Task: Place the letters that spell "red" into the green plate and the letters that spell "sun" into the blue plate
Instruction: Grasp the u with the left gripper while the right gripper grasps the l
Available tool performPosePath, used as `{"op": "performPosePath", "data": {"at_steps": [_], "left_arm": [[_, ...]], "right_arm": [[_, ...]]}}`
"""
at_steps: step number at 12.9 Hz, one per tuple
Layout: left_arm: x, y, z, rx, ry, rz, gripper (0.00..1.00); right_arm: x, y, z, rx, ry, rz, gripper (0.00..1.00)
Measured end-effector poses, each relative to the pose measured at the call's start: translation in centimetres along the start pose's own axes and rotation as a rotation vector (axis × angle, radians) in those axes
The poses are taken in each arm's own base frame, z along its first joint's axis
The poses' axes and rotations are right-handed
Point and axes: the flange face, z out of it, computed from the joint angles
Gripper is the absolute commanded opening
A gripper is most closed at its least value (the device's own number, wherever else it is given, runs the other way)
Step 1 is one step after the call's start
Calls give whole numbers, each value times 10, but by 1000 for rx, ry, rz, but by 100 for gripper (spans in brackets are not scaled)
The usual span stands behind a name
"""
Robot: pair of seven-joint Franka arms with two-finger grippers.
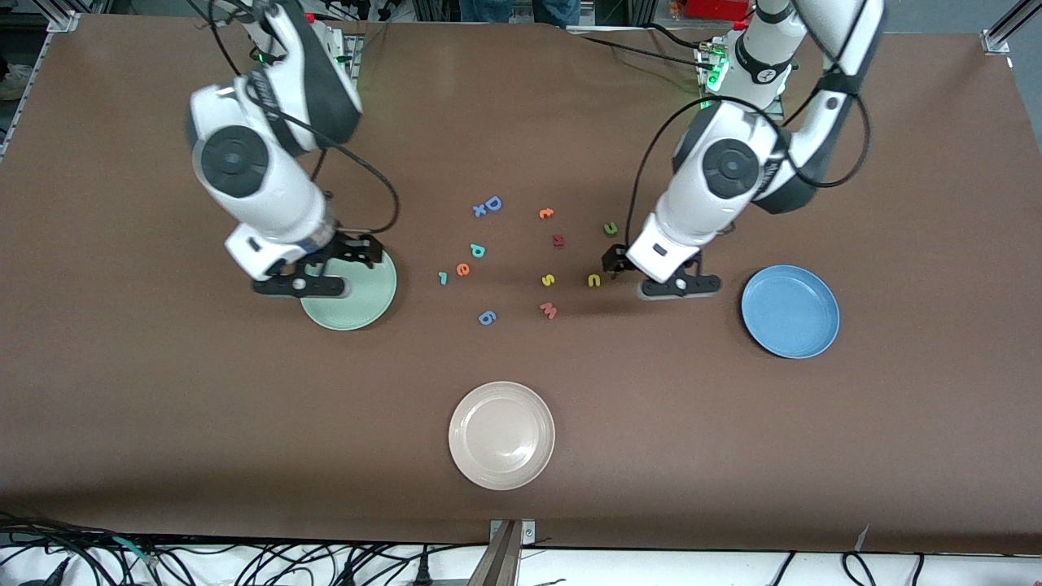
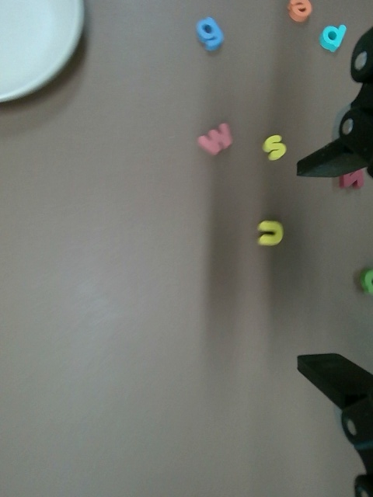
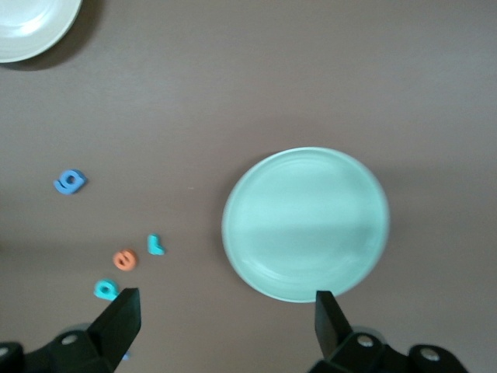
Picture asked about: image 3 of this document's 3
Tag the blue foam letter x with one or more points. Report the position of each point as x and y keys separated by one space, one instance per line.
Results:
x=126 y=354

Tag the light green plate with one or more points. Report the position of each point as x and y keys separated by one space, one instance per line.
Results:
x=306 y=225

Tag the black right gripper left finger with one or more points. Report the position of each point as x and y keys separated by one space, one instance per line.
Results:
x=112 y=330

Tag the blue foam letter g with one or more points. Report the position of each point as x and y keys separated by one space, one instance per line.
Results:
x=64 y=187

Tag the teal foam letter d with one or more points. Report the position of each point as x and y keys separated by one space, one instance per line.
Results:
x=99 y=292

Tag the orange foam letter e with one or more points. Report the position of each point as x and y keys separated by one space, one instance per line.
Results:
x=118 y=264

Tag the teal foam letter r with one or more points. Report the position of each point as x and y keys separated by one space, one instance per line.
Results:
x=154 y=248

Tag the beige plate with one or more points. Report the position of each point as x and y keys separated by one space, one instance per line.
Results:
x=31 y=23

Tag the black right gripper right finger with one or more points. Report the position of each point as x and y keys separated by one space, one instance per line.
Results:
x=334 y=338

